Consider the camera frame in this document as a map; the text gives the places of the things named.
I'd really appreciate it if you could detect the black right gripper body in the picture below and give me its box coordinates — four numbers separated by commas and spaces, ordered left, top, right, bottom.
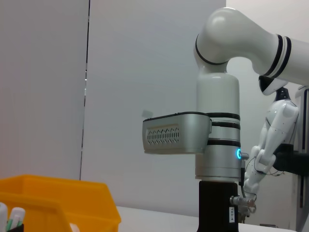
197, 180, 240, 232

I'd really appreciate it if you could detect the mint green pen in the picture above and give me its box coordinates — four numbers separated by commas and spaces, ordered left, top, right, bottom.
6, 207, 26, 232

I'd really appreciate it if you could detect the black box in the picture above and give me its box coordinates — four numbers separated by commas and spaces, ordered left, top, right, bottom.
275, 144, 309, 175

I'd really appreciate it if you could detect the white humanoid robot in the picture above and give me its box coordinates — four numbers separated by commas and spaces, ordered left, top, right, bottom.
243, 75, 300, 197

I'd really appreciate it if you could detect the yellow plastic bin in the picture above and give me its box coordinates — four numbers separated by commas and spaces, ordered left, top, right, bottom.
0, 174, 122, 232

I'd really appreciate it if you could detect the right gripper cable with plug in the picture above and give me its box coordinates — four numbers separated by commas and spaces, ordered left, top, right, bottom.
229, 166, 257, 218

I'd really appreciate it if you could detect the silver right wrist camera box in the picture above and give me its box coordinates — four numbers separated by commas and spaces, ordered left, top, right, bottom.
142, 111, 213, 155

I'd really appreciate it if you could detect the grey metal stand frame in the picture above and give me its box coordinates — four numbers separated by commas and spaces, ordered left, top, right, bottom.
293, 84, 309, 232

